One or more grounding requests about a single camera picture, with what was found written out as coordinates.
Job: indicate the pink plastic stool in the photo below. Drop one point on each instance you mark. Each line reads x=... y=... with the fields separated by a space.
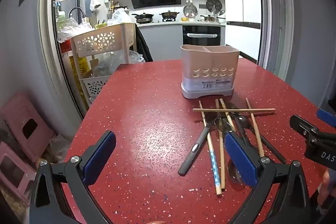
x=13 y=171
x=23 y=121

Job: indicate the green basket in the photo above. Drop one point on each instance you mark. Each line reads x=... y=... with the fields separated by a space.
x=101 y=26

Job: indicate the person's right hand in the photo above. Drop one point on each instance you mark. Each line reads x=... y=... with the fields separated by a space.
x=326 y=184

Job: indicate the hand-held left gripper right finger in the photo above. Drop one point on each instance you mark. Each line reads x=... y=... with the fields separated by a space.
x=240 y=161

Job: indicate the black built-in oven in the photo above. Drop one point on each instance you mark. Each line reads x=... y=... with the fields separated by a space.
x=200 y=36

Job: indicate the blue patterned wooden chopstick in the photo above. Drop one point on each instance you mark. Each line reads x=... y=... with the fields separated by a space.
x=214 y=166

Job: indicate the hanging metal strainer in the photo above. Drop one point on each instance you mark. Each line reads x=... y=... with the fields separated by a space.
x=190 y=10

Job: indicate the small steel pot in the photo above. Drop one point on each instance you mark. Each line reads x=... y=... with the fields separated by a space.
x=208 y=18

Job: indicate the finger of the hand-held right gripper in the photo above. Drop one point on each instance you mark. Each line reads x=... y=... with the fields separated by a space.
x=326 y=117
x=302 y=125

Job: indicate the black wok with lid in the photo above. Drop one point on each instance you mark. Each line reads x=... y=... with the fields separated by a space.
x=143 y=18

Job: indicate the yellow oil bottle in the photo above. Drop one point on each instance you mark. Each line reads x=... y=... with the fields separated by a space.
x=77 y=66

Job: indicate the dark cooking pot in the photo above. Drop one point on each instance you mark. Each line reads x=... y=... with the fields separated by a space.
x=169 y=15

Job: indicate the beige flower-cutout storage cart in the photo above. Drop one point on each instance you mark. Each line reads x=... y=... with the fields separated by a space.
x=97 y=41

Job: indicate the hanging white plastic bag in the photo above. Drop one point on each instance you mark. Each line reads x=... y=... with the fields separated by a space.
x=94 y=5

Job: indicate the round metal steamer rack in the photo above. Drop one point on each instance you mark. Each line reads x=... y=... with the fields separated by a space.
x=214 y=5

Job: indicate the black kitchen faucet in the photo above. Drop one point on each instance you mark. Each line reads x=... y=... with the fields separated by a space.
x=77 y=9

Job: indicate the beige utensil holder grey base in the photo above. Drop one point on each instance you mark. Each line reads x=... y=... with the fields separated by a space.
x=210 y=64

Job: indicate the yellow bowl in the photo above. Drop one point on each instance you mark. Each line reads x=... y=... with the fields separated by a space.
x=184 y=19

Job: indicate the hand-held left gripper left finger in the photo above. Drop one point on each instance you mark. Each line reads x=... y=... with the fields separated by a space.
x=99 y=158

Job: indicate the clear crumpled plastic bag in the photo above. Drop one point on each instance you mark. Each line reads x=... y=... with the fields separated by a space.
x=73 y=28

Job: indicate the black hanging jacket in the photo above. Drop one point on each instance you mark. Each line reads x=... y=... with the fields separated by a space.
x=143 y=45

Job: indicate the grey lower cabinets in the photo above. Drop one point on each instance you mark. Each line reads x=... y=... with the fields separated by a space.
x=162 y=41

